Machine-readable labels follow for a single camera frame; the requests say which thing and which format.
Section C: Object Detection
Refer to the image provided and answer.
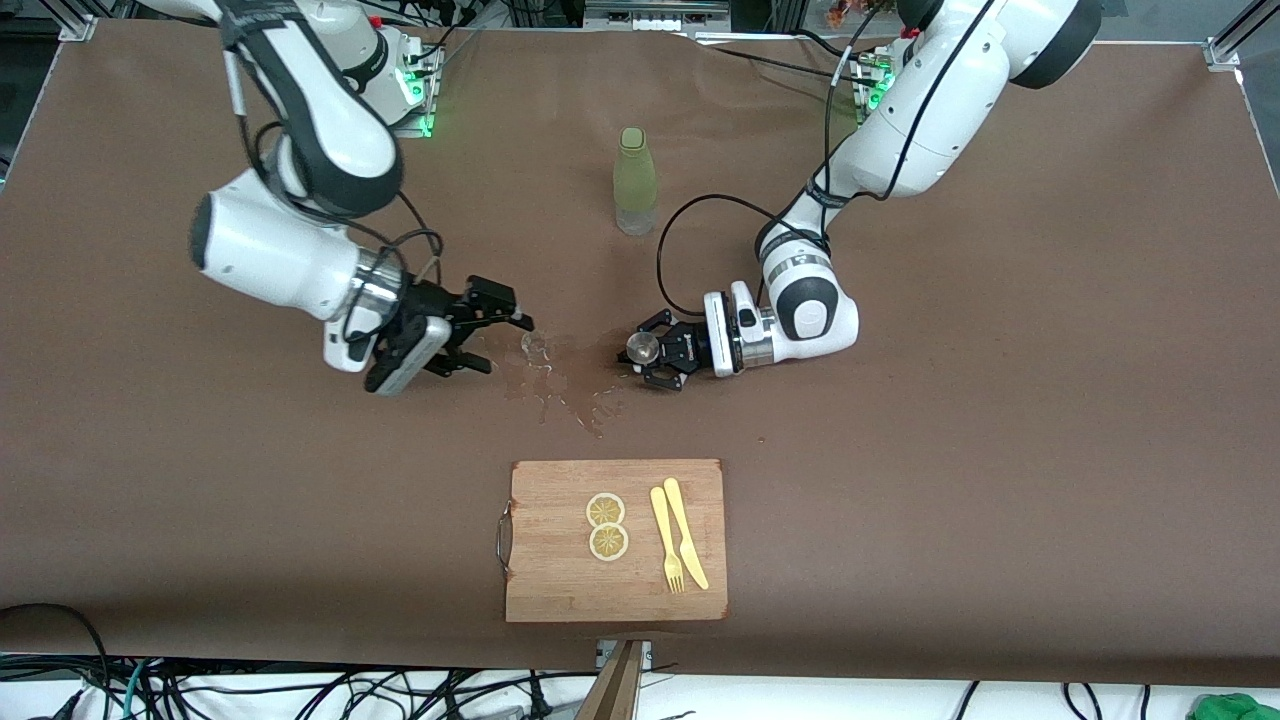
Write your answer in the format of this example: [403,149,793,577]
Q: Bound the liquid spill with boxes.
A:
[480,335,641,436]

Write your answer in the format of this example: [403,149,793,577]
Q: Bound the yellow plastic knife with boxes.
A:
[663,477,711,591]

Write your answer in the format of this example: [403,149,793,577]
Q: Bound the green bottle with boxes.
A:
[613,126,658,237]

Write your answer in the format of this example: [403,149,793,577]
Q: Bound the yellow plastic fork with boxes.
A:
[650,486,687,594]

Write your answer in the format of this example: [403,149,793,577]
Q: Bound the wooden cutting board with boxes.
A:
[505,458,729,624]

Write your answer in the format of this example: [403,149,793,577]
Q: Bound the green cloth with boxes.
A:
[1195,692,1280,720]

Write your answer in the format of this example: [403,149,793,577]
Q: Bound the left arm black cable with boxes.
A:
[655,0,1001,321]

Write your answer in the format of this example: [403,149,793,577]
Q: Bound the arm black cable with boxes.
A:
[655,0,1001,321]
[222,40,446,346]

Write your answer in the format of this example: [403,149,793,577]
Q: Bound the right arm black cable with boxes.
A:
[222,40,446,346]

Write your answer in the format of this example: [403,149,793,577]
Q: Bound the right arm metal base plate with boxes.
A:
[395,40,441,139]

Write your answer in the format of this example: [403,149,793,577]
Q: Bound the black power cable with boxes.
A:
[695,28,861,86]

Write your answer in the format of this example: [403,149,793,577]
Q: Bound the wooden post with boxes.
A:
[575,640,646,720]

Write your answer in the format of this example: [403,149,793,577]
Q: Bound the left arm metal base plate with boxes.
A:
[850,45,898,113]

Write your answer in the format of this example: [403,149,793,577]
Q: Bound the black cable tangle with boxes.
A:
[0,603,561,720]

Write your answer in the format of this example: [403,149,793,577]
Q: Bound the teal cable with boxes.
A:
[122,660,153,720]

